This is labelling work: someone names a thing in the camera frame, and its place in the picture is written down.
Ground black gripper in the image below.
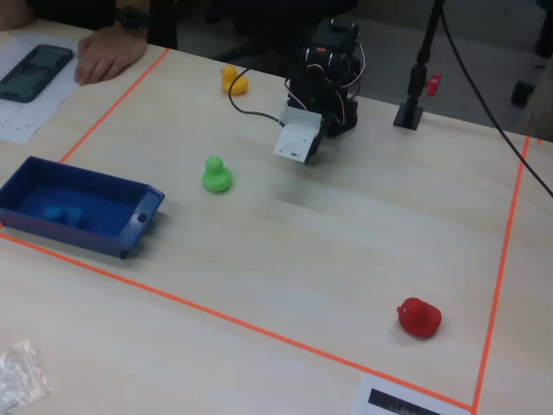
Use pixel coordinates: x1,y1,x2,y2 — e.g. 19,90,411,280
302,115,327,167

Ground blue rubber duck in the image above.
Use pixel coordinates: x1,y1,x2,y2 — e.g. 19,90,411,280
42,205,86,228

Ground bare person forearm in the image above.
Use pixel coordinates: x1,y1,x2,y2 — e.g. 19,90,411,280
0,0,35,32

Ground green rubber duck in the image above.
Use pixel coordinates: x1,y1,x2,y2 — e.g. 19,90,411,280
200,155,234,195

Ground yellow rubber duck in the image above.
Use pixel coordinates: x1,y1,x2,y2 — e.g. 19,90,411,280
220,64,251,96

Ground red rubber duck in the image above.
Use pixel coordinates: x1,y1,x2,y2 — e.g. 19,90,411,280
396,297,443,339

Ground blue plastic box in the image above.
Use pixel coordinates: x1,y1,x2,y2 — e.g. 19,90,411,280
0,155,167,260

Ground person hand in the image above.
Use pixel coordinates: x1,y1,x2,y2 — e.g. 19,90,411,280
73,28,149,86

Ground orange tape border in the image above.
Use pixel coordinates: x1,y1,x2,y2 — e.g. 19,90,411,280
0,47,543,414

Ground black wristwatch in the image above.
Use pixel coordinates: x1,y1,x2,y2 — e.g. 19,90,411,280
114,6,151,32

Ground white paper with black bar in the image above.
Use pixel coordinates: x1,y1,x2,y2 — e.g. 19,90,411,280
352,373,474,415

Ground white printed paper sheet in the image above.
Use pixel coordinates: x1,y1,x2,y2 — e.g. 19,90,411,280
0,32,83,144

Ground dark smartphone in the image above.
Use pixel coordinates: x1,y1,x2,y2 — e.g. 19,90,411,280
0,43,75,104

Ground clear plastic bag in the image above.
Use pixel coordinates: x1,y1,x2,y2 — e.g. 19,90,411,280
0,339,52,412

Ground white camera housing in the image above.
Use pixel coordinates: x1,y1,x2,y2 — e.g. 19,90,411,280
272,106,324,163

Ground black camera cable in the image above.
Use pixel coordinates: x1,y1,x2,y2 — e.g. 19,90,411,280
227,67,289,126

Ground black camera stand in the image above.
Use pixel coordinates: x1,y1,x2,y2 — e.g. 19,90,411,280
392,0,446,131

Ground red white servo wires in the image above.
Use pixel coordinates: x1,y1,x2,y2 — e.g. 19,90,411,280
302,38,366,126

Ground long black stand cable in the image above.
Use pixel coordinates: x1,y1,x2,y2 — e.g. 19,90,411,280
439,0,553,198

